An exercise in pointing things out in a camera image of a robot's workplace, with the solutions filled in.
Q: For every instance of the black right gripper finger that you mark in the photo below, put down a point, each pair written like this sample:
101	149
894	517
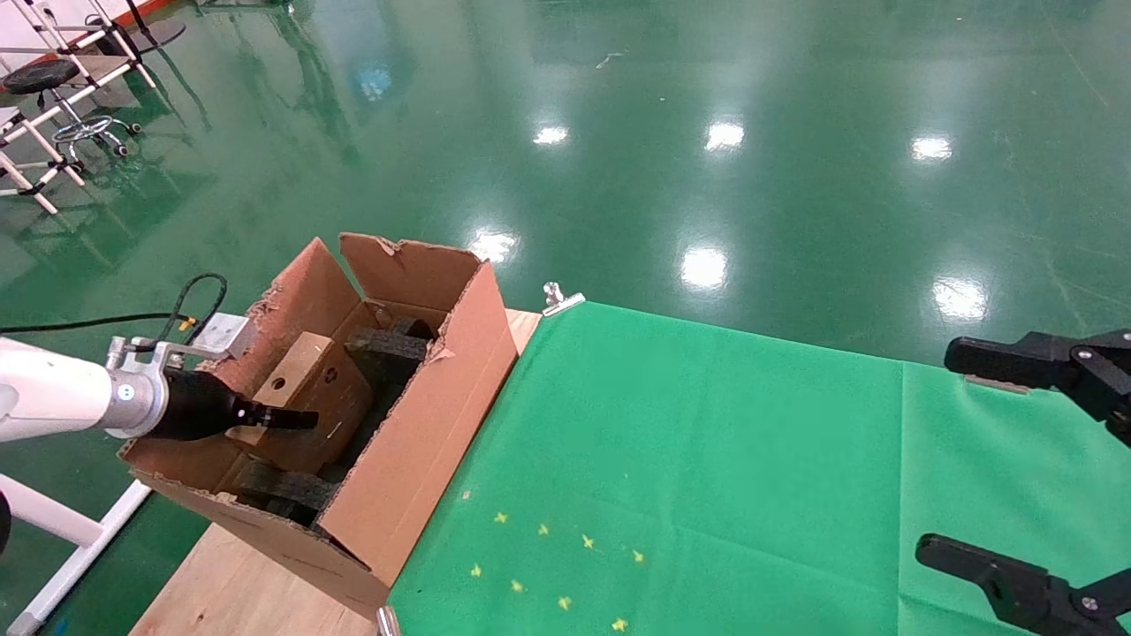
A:
998	360
1007	587

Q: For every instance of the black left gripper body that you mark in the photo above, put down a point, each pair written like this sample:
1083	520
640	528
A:
199	406

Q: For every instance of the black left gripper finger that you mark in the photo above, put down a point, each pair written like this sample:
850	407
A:
287	420

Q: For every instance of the small brown cardboard box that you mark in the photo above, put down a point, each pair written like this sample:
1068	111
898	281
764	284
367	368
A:
331	424

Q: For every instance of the large open cardboard carton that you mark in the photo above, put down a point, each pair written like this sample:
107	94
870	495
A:
415	477

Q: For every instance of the beige tape strip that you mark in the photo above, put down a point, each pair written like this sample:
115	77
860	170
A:
994	385

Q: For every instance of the black foam insert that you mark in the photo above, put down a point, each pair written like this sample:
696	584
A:
389	349
283	488

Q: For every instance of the white pipe table leg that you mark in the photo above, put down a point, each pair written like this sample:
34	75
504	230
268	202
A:
44	514

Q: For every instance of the silver metal clip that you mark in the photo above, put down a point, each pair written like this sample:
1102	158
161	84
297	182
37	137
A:
561	303
386	623

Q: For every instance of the green cloth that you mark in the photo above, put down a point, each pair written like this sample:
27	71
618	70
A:
751	459

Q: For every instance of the white pipe rack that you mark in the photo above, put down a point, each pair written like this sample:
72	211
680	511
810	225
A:
106	78

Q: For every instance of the black round stool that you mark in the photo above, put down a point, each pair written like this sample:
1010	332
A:
40	77

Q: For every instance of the black round stand base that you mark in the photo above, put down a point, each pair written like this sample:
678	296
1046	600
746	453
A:
159	35

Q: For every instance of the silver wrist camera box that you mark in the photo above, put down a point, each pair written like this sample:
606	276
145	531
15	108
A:
225	334

